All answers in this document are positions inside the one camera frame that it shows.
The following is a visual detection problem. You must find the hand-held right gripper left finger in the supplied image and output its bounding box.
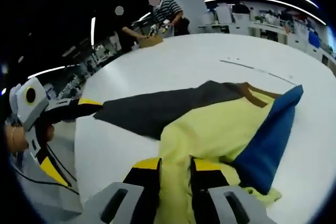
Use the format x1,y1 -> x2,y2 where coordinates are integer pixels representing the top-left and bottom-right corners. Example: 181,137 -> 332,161
83,157 -> 162,224

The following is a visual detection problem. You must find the brown cardboard box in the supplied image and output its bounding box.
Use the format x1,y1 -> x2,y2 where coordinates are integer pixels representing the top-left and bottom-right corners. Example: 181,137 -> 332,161
138,35 -> 164,48

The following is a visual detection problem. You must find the yellow blue grey garment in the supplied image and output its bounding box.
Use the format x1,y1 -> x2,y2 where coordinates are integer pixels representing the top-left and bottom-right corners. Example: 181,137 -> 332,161
93,81 -> 305,224

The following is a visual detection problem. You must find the white mesh office chair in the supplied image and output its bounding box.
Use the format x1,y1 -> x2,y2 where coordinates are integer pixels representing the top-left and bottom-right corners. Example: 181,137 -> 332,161
14,129 -> 85,218

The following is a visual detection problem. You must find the black bag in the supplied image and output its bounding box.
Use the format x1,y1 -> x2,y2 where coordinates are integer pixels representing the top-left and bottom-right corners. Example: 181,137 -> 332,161
180,17 -> 191,35

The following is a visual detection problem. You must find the black cable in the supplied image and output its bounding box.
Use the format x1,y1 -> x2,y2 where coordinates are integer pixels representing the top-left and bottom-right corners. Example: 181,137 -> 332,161
44,142 -> 80,196

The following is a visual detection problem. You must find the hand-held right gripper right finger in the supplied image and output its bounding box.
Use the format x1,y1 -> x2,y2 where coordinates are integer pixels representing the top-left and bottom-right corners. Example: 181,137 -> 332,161
190,157 -> 276,224

